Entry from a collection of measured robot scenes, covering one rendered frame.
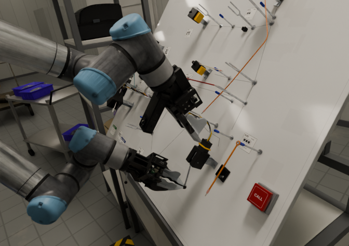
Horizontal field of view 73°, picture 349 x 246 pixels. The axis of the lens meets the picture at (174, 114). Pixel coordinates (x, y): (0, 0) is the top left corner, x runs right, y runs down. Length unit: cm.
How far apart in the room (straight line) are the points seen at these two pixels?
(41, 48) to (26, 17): 1019
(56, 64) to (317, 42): 66
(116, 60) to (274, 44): 53
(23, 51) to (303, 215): 102
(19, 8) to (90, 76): 1030
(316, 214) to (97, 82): 92
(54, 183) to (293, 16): 83
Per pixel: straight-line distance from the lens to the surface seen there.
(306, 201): 114
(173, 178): 78
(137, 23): 50
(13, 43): 55
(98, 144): 67
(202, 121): 63
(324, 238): 103
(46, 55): 56
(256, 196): 66
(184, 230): 86
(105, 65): 47
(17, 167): 67
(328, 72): 71
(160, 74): 53
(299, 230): 103
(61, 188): 67
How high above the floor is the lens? 155
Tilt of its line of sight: 23 degrees down
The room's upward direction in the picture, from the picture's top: 7 degrees counter-clockwise
